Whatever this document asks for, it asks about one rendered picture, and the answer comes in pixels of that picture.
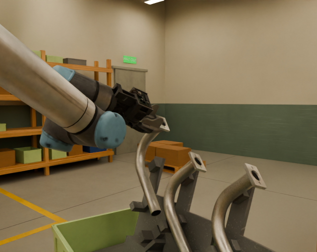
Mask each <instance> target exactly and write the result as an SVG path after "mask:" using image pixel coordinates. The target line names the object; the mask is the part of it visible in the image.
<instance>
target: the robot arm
mask: <svg viewBox="0 0 317 252"><path fill-rule="evenodd" d="M0 87H2V88H3V89H5V90H6V91H8V92H9V93H11V94H12V95H14V96H15V97H17V98H18V99H20V100H21V101H23V102H24V103H26V104H27V105H29V106H30V107H32V108H33V109H35V110H36V111H38V112H39V113H41V114H42V115H44V116H45V117H46V118H45V122H44V125H43V127H42V129H41V130H42V133H41V137H40V141H39V143H40V145H41V146H42V147H45V148H48V149H52V150H57V151H61V152H70V151H71V150H72V147H73V145H82V146H89V147H96V148H99V149H114V148H116V147H118V146H119V145H120V144H121V143H122V142H123V140H124V139H125V136H126V125H127V126H129V127H131V128H132V129H135V130H136V131H138V132H140V133H146V134H150V133H160V132H163V131H164V130H161V129H159V128H160V126H161V125H162V123H163V121H164V119H163V118H162V117H158V118H155V114H156V112H157V110H158V108H159V106H158V105H157V104H154V105H152V106H151V103H150V100H149V97H148V95H147V94H148V93H146V92H144V91H142V90H139V89H137V88H135V87H133V88H132V89H131V90H130V91H126V90H124V89H122V87H121V84H118V83H116V84H115V85H114V86H113V88H111V87H110V86H108V85H106V84H104V83H101V82H99V81H97V80H94V79H92V78H90V77H87V76H85V75H83V74H80V73H78V72H76V71H75V70H72V69H69V68H66V67H63V66H60V65H55V66H54V67H51V66H49V65H48V64H47V63H46V62H45V61H43V60H42V59H41V58H40V57H39V56H38V55H36V54H35V53H34V52H33V51H32V50H30V49H29V48H28V47H27V46H26V45H24V44H23V43H22V42H21V41H20V40H19V39H17V38H16V37H15V36H14V35H13V34H11V33H10V32H9V31H8V30H7V29H5V28H4V27H3V26H2V25H1V24H0ZM141 120H142V121H141ZM140 121H141V122H140Z"/></svg>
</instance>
